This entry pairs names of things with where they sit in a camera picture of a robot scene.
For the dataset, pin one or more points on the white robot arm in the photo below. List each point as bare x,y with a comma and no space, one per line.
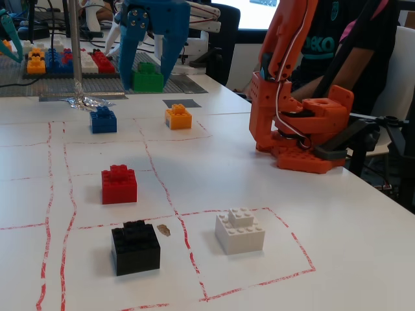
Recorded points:
196,48

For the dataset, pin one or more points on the green lego block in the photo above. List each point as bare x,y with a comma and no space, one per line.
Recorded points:
147,81

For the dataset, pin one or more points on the small orange brick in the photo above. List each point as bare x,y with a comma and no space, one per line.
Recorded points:
6,45

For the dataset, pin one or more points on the small brown scrap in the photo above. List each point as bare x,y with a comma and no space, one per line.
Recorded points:
164,230

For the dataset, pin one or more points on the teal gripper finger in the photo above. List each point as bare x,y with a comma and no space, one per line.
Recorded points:
15,37
8,52

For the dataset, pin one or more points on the grey tape marker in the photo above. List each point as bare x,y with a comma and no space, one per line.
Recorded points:
194,103

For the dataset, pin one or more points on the orange lego block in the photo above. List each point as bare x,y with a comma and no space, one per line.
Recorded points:
178,119

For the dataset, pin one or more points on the metal pole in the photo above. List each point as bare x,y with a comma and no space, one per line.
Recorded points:
76,42

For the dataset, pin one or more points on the red lego block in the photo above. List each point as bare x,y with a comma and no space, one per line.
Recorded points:
119,186

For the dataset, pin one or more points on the bright monitor screen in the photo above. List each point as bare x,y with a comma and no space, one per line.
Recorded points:
257,14

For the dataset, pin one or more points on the black lego block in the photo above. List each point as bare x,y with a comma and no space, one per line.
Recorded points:
136,251

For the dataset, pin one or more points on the blue lego block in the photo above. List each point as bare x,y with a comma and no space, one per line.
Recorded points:
103,121

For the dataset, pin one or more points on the long blue brick stack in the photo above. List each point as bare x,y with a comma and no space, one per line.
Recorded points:
56,63

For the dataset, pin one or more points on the foil-based metal rod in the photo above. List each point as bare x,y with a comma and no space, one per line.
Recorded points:
52,96

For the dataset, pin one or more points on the black office chair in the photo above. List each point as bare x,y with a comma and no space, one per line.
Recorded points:
227,48

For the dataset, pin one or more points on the long orange brick stack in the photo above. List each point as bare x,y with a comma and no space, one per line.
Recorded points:
35,63

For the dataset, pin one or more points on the small red brick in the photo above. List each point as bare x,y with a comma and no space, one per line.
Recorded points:
68,55

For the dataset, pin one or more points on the long white brick stack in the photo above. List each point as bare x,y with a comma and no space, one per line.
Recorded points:
89,63

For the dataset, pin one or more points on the loose white brick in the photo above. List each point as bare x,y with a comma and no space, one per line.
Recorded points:
59,44
27,44
41,46

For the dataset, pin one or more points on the person in dark shirt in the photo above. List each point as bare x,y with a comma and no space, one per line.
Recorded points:
319,45

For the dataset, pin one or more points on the white lego block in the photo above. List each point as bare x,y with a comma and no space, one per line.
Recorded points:
240,234

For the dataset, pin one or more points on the long red brick stack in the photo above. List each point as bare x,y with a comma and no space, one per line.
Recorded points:
104,63

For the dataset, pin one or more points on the grey lego baseplate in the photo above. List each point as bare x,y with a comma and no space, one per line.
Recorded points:
100,85

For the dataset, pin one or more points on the aluminium foil sheet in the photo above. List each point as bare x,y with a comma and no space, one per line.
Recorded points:
85,102

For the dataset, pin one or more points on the white chair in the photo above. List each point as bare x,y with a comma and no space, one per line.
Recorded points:
403,81

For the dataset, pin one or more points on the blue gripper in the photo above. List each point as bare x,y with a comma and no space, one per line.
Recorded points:
162,19

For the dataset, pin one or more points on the black table clamp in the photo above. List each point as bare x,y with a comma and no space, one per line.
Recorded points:
373,136

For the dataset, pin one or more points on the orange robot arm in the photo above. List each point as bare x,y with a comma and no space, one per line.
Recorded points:
262,107

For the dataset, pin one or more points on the person bare forearm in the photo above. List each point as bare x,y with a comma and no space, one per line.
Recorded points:
317,84

